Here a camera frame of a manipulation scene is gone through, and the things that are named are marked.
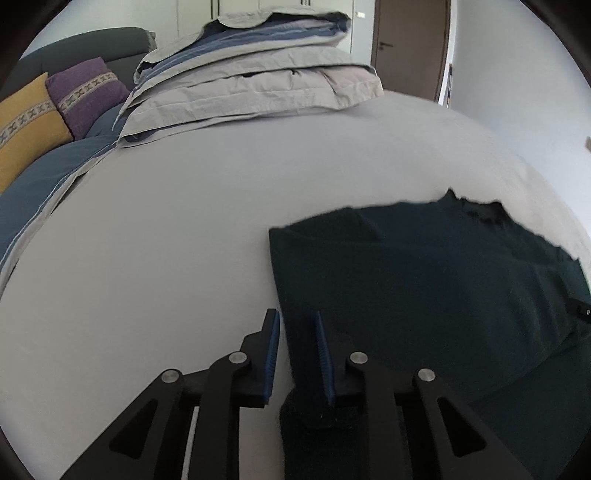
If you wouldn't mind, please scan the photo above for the blue pillow with grey edge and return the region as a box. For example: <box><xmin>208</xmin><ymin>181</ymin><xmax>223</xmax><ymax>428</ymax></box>
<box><xmin>0</xmin><ymin>104</ymin><xmax>130</xmax><ymax>287</ymax></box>

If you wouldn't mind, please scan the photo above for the dark green knitted sweater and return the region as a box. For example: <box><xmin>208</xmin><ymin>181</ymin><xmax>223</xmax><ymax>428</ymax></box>
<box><xmin>269</xmin><ymin>188</ymin><xmax>591</xmax><ymax>480</ymax></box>

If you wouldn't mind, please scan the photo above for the folded grey and blue duvet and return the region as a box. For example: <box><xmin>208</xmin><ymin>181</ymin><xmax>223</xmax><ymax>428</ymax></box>
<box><xmin>117</xmin><ymin>7</ymin><xmax>385</xmax><ymax>148</ymax></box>

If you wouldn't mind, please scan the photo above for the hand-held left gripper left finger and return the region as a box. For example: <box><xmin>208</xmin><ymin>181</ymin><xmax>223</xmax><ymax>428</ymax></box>
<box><xmin>60</xmin><ymin>308</ymin><xmax>281</xmax><ymax>480</ymax></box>

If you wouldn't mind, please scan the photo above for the grey upholstered headboard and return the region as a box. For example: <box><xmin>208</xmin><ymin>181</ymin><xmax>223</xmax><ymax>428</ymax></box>
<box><xmin>0</xmin><ymin>27</ymin><xmax>158</xmax><ymax>100</ymax></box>

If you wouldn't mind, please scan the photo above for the purple patterned cushion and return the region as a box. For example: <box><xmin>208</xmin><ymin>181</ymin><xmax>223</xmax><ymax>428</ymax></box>
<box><xmin>45</xmin><ymin>57</ymin><xmax>131</xmax><ymax>140</ymax></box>

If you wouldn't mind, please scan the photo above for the yellow patterned cushion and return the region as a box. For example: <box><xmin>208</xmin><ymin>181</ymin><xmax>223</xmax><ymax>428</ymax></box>
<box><xmin>0</xmin><ymin>73</ymin><xmax>75</xmax><ymax>195</ymax></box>

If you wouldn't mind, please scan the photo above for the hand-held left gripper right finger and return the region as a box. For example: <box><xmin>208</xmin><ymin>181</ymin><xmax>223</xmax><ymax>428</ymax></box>
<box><xmin>315</xmin><ymin>310</ymin><xmax>536</xmax><ymax>480</ymax></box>

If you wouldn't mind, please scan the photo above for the bed with white sheet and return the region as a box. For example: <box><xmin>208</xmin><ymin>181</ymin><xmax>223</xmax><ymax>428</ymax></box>
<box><xmin>0</xmin><ymin>90</ymin><xmax>591</xmax><ymax>480</ymax></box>

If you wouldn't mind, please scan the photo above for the brown door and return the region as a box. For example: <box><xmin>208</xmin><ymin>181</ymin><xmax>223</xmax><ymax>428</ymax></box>
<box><xmin>370</xmin><ymin>0</ymin><xmax>451</xmax><ymax>101</ymax></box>

